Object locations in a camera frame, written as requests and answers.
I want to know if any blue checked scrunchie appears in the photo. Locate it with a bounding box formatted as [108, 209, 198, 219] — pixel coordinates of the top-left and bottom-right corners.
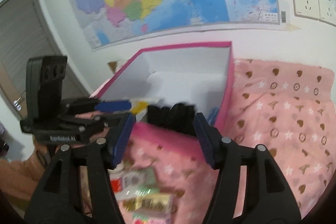
[209, 106, 221, 125]

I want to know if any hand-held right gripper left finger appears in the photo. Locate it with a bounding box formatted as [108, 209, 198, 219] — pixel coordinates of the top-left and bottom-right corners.
[24, 112, 137, 224]

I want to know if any gold tissue packet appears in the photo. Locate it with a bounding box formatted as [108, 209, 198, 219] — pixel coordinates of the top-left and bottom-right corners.
[123, 193, 174, 216]

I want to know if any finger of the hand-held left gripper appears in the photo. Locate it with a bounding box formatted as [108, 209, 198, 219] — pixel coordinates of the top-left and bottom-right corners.
[63, 97, 132, 115]
[62, 112, 126, 132]

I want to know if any red green white tissue packet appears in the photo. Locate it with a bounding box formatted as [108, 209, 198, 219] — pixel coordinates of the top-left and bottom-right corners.
[110, 166, 159, 201]

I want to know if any metal door handle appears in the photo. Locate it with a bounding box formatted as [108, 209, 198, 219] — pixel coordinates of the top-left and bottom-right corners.
[13, 98, 25, 111]

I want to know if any pink cardboard box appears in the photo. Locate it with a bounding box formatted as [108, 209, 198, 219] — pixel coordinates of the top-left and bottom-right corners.
[89, 41, 235, 161]

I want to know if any person's left forearm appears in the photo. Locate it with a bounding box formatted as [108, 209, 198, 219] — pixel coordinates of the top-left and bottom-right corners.
[0, 140, 53, 209]

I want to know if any black scrunchie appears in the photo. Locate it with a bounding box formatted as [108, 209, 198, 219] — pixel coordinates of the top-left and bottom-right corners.
[147, 103, 197, 136]

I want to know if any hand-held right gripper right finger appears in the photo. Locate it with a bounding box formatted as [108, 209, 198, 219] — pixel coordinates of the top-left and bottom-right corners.
[194, 112, 302, 224]

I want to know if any grey door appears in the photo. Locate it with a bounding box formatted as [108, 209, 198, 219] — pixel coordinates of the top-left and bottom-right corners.
[0, 0, 87, 119]

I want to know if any floral tissue packet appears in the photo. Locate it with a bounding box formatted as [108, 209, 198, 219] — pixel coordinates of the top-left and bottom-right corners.
[131, 211, 174, 224]

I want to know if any white and yellow wipes packet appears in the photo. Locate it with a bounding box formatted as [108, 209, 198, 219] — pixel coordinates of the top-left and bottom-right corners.
[129, 99, 163, 122]

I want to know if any pink printed blanket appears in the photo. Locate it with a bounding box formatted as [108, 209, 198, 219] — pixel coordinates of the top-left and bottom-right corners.
[76, 57, 336, 224]

